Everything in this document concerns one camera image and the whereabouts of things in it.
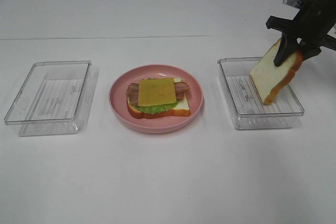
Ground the pink round plate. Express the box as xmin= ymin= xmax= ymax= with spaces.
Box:
xmin=109 ymin=64 xmax=204 ymax=134

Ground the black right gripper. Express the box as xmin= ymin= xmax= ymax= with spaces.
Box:
xmin=266 ymin=0 xmax=335 ymax=67

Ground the brown bacon strip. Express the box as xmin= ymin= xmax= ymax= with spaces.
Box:
xmin=125 ymin=82 xmax=190 ymax=101

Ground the yellow cheese slice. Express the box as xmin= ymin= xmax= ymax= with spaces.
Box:
xmin=138 ymin=78 xmax=176 ymax=106

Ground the green lettuce leaf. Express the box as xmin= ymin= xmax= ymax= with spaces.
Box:
xmin=131 ymin=77 xmax=178 ymax=116

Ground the clear plastic tray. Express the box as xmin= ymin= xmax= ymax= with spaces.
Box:
xmin=4 ymin=60 xmax=93 ymax=136
xmin=217 ymin=57 xmax=304 ymax=130

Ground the clear left plastic tray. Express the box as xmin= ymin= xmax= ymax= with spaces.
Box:
xmin=4 ymin=60 xmax=93 ymax=136

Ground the white bread slice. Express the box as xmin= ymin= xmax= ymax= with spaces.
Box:
xmin=250 ymin=39 xmax=303 ymax=105
xmin=127 ymin=78 xmax=191 ymax=119

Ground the clear right plastic tray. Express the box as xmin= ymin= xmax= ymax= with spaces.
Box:
xmin=217 ymin=57 xmax=304 ymax=130

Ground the pink bacon strip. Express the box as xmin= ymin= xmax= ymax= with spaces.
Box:
xmin=128 ymin=82 xmax=191 ymax=106

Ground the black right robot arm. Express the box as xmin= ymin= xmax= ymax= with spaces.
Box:
xmin=266 ymin=0 xmax=335 ymax=67

